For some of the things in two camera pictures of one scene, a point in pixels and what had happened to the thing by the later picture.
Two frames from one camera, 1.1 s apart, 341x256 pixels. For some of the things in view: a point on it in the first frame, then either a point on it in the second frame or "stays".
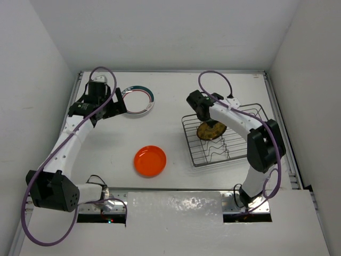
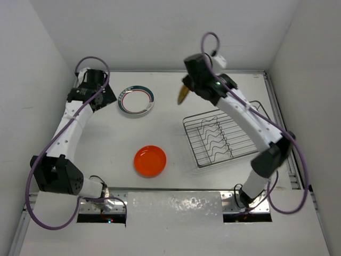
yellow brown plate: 205,132 -> 183,94
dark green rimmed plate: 138,100 stays
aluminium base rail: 111,202 stays
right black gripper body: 210,121 -> 188,82
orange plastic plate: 149,161 stays
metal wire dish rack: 232,144 stays
